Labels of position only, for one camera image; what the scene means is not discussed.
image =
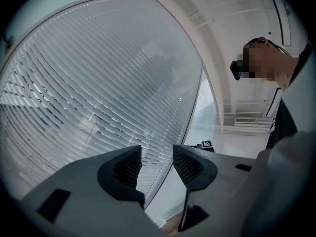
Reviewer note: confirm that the white ceiling air vent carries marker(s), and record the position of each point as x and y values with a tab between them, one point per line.
244	120

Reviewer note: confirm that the black head-mounted camera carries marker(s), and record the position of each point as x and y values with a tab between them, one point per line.
235	69

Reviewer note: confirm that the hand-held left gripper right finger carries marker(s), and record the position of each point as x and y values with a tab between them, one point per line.
222	181

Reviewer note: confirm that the white window blinds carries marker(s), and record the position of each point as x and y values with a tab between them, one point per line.
98	70

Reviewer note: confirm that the person in white shirt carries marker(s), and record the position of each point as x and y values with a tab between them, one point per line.
286	122

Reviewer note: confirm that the long ceiling light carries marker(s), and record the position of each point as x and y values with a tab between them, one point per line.
286	33

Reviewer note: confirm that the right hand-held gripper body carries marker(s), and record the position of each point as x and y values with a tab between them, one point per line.
207	144

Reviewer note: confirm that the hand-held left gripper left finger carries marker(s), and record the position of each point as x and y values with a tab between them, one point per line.
86	206

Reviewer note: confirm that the person's head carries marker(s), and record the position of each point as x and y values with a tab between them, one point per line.
276	63

